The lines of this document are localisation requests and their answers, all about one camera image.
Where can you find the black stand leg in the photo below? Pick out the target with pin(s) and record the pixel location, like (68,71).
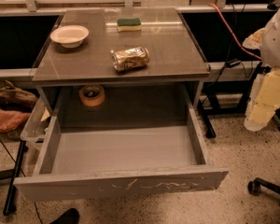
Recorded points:
(10,207)

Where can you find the open grey top drawer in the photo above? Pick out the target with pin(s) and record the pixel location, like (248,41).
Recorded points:
(140,140)

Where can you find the black power adapter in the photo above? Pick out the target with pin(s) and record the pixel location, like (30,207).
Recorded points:
(232,63)

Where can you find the black office chair base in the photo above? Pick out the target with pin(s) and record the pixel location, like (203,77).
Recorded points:
(254,186)

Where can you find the clear plastic bin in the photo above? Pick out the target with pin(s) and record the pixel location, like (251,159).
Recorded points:
(35,128)

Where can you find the brown bag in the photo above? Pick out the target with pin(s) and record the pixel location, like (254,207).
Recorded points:
(12,96)

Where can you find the orange cloth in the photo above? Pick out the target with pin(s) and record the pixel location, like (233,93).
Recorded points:
(10,120)

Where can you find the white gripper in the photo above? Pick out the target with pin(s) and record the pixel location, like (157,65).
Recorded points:
(276,44)

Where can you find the white bowl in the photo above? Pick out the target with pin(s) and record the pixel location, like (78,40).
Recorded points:
(69,36)

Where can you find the roll of masking tape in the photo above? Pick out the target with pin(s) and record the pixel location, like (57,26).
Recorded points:
(92,95)

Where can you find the green yellow sponge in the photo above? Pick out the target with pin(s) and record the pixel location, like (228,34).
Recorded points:
(124,25)

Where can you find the grey drawer cabinet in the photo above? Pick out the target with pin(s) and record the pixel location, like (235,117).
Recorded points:
(137,68)

